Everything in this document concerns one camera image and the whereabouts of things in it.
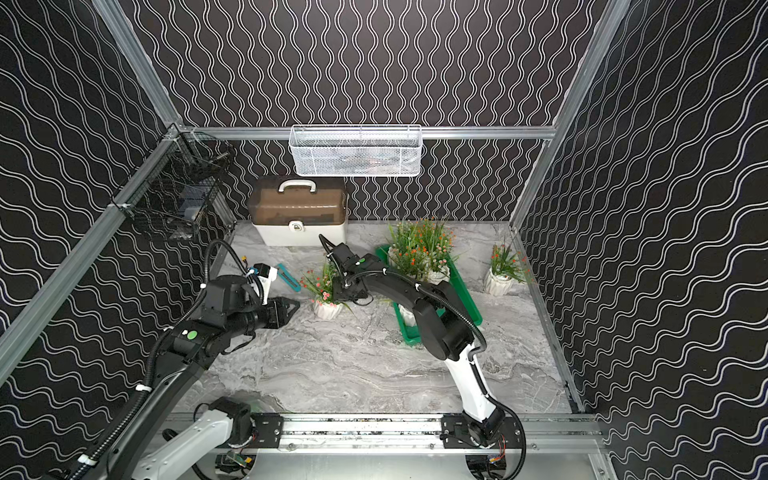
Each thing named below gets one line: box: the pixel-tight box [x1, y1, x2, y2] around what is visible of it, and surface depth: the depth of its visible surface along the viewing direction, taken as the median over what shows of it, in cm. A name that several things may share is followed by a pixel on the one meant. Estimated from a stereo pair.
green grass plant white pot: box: [388, 219, 411, 268], surface depth 104 cm
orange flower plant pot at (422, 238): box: [404, 216, 456, 265], surface depth 100 cm
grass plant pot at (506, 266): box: [485, 243, 535, 296], surface depth 97 cm
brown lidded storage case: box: [248, 180, 347, 247], surface depth 107 cm
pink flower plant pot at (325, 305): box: [300, 261, 351, 320], surface depth 87 cm
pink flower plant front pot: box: [423, 242, 454, 285], surface depth 96 cm
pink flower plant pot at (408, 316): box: [398, 304, 417, 327], surface depth 91 cm
